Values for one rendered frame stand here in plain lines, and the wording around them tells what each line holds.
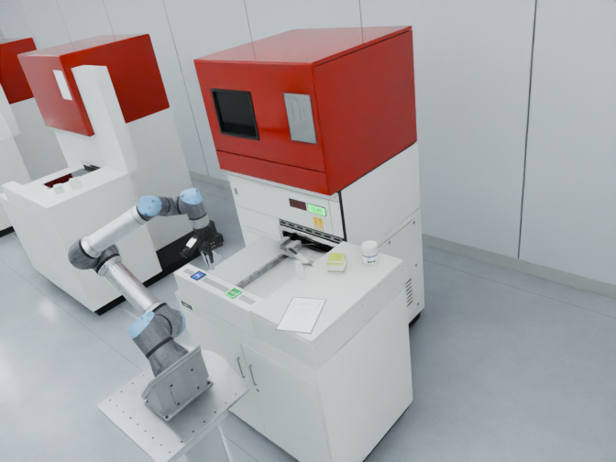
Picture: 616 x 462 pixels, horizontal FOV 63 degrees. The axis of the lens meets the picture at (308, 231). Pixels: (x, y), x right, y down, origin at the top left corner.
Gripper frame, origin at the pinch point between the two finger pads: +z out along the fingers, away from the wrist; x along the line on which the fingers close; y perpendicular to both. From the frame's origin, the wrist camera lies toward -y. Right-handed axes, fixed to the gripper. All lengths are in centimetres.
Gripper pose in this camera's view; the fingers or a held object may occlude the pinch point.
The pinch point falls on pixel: (210, 268)
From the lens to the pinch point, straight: 216.4
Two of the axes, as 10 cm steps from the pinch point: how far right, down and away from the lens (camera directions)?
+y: 7.2, -4.6, 5.2
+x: -6.7, -2.6, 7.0
